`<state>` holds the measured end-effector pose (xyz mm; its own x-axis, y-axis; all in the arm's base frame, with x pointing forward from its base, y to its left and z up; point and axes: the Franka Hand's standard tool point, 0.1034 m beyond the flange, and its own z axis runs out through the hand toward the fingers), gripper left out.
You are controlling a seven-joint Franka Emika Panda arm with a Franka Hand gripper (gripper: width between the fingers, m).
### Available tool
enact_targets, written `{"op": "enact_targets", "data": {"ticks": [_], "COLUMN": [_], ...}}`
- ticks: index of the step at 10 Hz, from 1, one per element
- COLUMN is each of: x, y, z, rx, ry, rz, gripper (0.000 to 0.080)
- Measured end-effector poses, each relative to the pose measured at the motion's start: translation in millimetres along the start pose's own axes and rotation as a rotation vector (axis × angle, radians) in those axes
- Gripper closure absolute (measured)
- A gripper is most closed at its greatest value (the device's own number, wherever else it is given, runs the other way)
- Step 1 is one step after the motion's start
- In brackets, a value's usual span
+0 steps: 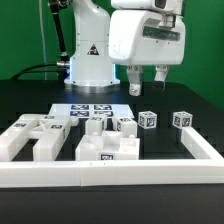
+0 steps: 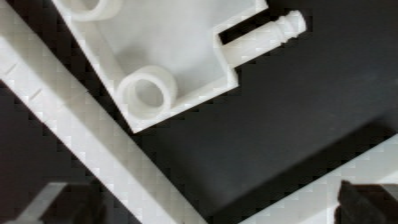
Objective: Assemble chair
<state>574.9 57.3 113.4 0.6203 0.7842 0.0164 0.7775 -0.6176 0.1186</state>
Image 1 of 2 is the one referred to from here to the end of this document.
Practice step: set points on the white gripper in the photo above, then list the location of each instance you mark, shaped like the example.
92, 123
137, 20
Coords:
136, 38

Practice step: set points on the white base tag sheet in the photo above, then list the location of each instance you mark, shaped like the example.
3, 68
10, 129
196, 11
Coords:
87, 110

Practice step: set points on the white U-shaped obstacle fence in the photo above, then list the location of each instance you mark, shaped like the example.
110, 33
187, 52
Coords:
206, 166

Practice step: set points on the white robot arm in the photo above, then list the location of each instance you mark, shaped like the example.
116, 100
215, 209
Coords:
91, 68

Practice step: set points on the white chair seat part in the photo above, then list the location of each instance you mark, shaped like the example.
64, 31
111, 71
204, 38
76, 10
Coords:
110, 145

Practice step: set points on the white chair back part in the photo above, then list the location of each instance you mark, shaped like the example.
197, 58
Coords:
49, 131

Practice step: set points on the white tagged nut cube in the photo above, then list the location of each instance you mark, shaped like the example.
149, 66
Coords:
182, 119
147, 119

